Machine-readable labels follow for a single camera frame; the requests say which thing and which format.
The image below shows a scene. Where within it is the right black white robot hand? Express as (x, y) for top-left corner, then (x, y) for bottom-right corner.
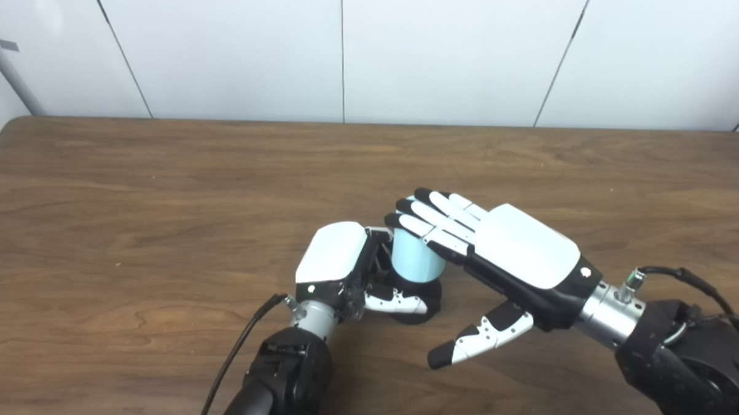
(379, 187), (606, 376)

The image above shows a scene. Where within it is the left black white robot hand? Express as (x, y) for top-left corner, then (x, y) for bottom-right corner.
(293, 220), (432, 325)

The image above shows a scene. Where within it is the light blue cylinder cup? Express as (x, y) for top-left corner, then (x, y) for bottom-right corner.
(390, 196), (448, 282)

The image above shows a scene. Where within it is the black funnel-shaped nozzle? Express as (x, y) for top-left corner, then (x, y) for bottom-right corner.
(372, 266), (444, 326)

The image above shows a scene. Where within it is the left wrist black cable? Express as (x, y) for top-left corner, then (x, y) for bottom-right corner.
(198, 291), (305, 415)

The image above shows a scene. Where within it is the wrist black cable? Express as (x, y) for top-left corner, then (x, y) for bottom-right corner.
(198, 291), (305, 415)
(614, 264), (739, 335)

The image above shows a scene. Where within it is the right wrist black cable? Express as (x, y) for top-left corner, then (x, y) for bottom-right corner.
(614, 264), (739, 335)

